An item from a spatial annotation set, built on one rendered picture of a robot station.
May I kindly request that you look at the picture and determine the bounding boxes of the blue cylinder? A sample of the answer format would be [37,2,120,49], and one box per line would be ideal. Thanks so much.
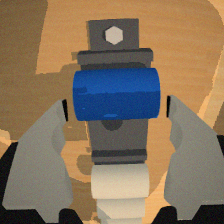
[72,68,161,121]

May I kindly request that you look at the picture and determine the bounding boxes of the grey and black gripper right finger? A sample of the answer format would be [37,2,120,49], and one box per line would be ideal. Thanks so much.
[164,95,224,224]

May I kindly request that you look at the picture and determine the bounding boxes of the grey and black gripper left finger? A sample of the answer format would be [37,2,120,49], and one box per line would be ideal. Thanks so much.
[0,99,73,224]

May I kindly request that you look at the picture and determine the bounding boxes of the cream short plastic bar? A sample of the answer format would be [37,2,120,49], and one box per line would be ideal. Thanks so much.
[101,218,142,224]

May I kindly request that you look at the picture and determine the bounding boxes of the cream cylinder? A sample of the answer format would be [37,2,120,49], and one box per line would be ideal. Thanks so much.
[97,197,145,219]
[91,163,149,199]

